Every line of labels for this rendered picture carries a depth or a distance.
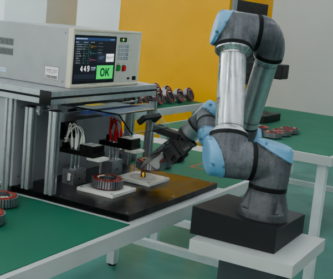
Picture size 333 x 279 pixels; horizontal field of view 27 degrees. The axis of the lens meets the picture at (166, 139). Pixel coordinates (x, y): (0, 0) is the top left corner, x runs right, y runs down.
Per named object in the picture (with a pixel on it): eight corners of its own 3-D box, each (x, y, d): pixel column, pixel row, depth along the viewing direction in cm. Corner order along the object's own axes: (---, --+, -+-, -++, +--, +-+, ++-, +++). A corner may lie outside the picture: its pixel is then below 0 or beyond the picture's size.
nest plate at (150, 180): (169, 180, 267) (169, 177, 267) (149, 186, 254) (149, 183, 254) (136, 173, 274) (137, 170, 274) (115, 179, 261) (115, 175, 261)
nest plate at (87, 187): (136, 191, 246) (136, 187, 246) (112, 199, 233) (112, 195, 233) (101, 182, 253) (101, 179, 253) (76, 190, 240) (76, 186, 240)
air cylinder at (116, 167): (122, 172, 273) (123, 159, 272) (111, 175, 266) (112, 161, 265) (111, 170, 275) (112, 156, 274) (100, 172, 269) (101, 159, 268)
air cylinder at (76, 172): (85, 182, 252) (86, 167, 251) (72, 185, 245) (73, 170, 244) (73, 179, 254) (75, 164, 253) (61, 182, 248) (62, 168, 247)
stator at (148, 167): (170, 169, 264) (171, 159, 263) (155, 172, 254) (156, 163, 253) (145, 164, 269) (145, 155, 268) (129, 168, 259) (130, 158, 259)
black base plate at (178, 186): (216, 188, 271) (217, 182, 271) (128, 222, 216) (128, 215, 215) (116, 166, 293) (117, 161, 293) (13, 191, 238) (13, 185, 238)
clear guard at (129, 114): (169, 128, 242) (170, 111, 241) (132, 134, 221) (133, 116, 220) (92, 114, 258) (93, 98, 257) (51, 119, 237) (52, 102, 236)
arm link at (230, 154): (257, 175, 199) (264, 7, 216) (206, 169, 197) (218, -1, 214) (245, 185, 210) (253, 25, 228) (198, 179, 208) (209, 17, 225)
